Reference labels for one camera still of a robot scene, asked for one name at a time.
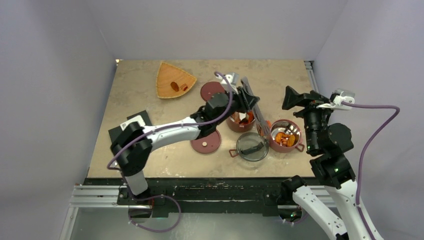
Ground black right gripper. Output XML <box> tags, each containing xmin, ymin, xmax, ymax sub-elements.
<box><xmin>282</xmin><ymin>84</ymin><xmax>338</xmax><ymax>152</ymax></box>

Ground woven bamboo basket tray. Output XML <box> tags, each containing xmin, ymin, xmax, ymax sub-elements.
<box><xmin>155</xmin><ymin>62</ymin><xmax>197</xmax><ymax>99</ymax></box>

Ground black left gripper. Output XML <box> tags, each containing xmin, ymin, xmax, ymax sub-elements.
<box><xmin>214</xmin><ymin>85</ymin><xmax>259</xmax><ymax>126</ymax></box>

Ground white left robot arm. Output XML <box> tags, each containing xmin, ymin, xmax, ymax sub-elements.
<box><xmin>110</xmin><ymin>78</ymin><xmax>260</xmax><ymax>205</ymax></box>

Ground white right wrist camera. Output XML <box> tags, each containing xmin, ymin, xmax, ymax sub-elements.
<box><xmin>317</xmin><ymin>88</ymin><xmax>355</xmax><ymax>111</ymax></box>

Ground glass lid with red clasp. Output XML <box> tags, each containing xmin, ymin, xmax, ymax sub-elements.
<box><xmin>228</xmin><ymin>132</ymin><xmax>270</xmax><ymax>163</ymax></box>

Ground orange fried chicken wing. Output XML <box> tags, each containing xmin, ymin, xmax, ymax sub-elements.
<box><xmin>274</xmin><ymin>131</ymin><xmax>297</xmax><ymax>147</ymax></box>

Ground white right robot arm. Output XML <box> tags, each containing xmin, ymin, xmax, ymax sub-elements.
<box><xmin>280</xmin><ymin>86</ymin><xmax>383</xmax><ymax>240</ymax></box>

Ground dark red round lid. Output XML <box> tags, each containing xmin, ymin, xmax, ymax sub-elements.
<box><xmin>200</xmin><ymin>81</ymin><xmax>226</xmax><ymax>102</ymax></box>

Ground dark red steel lunch pot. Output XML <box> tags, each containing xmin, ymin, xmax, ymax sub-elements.
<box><xmin>226</xmin><ymin>114</ymin><xmax>256</xmax><ymax>133</ymax></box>

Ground black network switch box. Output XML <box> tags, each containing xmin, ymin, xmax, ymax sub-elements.
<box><xmin>108</xmin><ymin>110</ymin><xmax>152</xmax><ymax>143</ymax></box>

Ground braised pork belly piece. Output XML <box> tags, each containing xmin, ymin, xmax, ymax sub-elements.
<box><xmin>180</xmin><ymin>84</ymin><xmax>188</xmax><ymax>91</ymax></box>

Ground steel food tongs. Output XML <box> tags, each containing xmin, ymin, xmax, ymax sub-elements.
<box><xmin>242</xmin><ymin>76</ymin><xmax>271</xmax><ymax>138</ymax></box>

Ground orange fried cutlet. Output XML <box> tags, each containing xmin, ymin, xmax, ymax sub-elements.
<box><xmin>170</xmin><ymin>81</ymin><xmax>180</xmax><ymax>92</ymax></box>

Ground white small device box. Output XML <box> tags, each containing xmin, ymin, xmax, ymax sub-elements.
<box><xmin>120</xmin><ymin>115</ymin><xmax>146</xmax><ymax>131</ymax></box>

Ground white round rice cracker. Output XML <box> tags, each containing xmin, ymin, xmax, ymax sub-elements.
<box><xmin>238</xmin><ymin>112</ymin><xmax>247</xmax><ymax>121</ymax></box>

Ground red white shrimp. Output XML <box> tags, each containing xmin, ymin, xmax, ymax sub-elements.
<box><xmin>245</xmin><ymin>111</ymin><xmax>255</xmax><ymax>124</ymax></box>

